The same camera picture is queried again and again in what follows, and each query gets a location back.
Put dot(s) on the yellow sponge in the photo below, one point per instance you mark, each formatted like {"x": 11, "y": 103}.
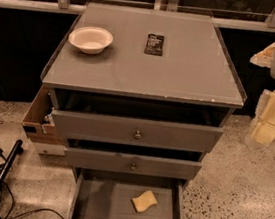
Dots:
{"x": 145, "y": 201}

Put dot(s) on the grey top drawer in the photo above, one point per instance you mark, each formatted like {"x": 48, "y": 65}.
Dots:
{"x": 118, "y": 129}

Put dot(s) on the grey drawer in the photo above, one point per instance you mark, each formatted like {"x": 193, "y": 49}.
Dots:
{"x": 108, "y": 195}
{"x": 118, "y": 129}
{"x": 146, "y": 165}

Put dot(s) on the grey drawer cabinet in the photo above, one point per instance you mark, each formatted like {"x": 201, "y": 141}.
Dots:
{"x": 193, "y": 82}

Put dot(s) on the top drawer metal knob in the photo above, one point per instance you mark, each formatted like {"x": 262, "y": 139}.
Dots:
{"x": 137, "y": 135}

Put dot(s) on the grey middle drawer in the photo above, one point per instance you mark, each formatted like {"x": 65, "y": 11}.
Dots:
{"x": 146, "y": 165}

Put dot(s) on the grey bottom drawer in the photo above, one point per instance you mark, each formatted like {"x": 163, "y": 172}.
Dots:
{"x": 108, "y": 195}

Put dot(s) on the black snack packet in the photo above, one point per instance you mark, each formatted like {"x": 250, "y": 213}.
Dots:
{"x": 154, "y": 45}

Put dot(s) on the white paper bowl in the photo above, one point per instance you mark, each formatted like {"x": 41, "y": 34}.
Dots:
{"x": 90, "y": 40}

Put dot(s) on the wooden box on cabinet side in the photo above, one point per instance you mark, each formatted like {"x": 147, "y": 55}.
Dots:
{"x": 39, "y": 127}

